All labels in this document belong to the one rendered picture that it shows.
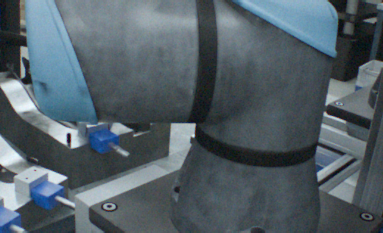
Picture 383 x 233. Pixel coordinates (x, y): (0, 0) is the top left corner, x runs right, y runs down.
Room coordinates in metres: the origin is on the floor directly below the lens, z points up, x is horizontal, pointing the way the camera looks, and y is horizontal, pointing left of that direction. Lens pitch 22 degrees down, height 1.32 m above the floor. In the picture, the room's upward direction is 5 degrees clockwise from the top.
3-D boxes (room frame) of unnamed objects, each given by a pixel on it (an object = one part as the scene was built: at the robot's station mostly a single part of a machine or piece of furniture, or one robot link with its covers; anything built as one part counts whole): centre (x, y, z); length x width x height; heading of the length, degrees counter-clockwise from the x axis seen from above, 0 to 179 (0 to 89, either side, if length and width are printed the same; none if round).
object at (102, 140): (0.88, 0.14, 0.89); 0.13 x 0.05 x 0.05; 47
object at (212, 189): (0.44, -0.07, 1.09); 0.15 x 0.15 x 0.10
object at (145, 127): (0.98, 0.10, 0.87); 0.05 x 0.05 x 0.04; 47
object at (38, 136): (1.11, 0.30, 0.87); 0.50 x 0.26 x 0.14; 47
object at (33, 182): (0.72, 0.21, 0.86); 0.13 x 0.05 x 0.05; 64
